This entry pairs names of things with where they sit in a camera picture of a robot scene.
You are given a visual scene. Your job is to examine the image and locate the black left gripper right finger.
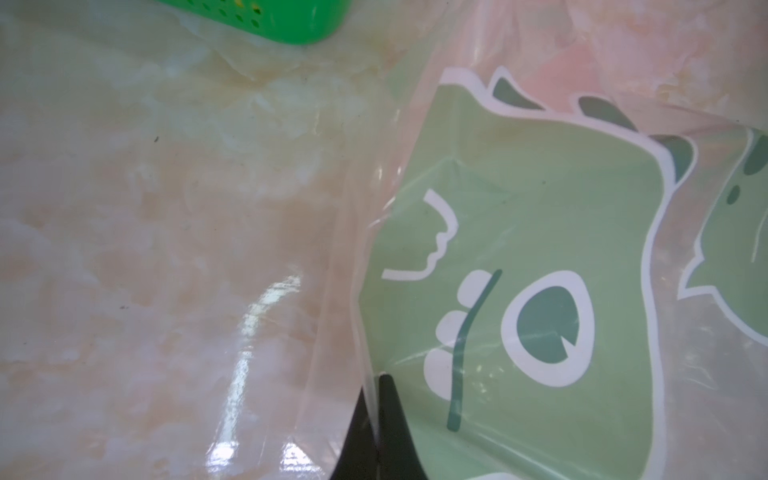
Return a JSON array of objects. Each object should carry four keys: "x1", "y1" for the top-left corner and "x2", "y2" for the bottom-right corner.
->
[{"x1": 378, "y1": 374, "x2": 427, "y2": 480}]

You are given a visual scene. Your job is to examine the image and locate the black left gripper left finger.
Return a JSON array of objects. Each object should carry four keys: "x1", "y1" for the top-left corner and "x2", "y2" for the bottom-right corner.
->
[{"x1": 329, "y1": 390, "x2": 378, "y2": 480}]

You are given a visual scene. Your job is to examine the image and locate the green basket with vegetables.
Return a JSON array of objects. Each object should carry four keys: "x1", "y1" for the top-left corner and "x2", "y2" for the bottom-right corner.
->
[{"x1": 162, "y1": 0, "x2": 351, "y2": 45}]

